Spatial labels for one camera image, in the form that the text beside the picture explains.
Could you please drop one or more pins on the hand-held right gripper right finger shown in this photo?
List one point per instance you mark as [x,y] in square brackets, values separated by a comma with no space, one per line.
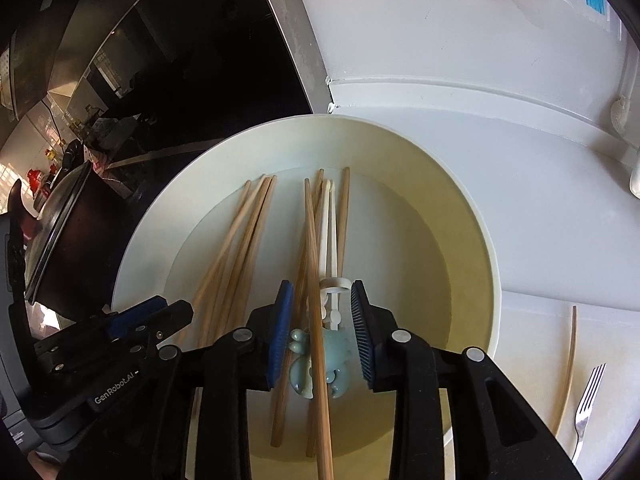
[362,340]

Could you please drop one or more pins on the dark cooking pot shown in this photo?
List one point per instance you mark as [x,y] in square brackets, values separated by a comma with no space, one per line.
[95,260]

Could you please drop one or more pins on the glass pot lid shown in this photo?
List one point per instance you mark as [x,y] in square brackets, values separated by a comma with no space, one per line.
[60,215]

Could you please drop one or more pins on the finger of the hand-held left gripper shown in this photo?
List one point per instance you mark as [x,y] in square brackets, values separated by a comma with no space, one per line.
[135,317]
[170,322]

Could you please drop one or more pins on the white blue kids training chopsticks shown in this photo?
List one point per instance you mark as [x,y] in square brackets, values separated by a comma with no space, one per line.
[340,355]

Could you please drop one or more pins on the bundle of wooden chopsticks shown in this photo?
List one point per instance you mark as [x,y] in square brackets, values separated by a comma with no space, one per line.
[235,260]

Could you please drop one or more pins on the slender bamboo chopstick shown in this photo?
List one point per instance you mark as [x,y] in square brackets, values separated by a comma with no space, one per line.
[571,355]
[317,310]

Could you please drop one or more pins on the large white round plate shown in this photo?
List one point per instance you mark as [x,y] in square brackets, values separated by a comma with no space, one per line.
[425,260]

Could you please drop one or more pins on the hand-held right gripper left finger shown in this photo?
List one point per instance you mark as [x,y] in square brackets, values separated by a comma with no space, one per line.
[277,340]

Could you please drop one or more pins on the metal fork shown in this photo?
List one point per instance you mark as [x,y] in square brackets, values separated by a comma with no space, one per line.
[582,420]

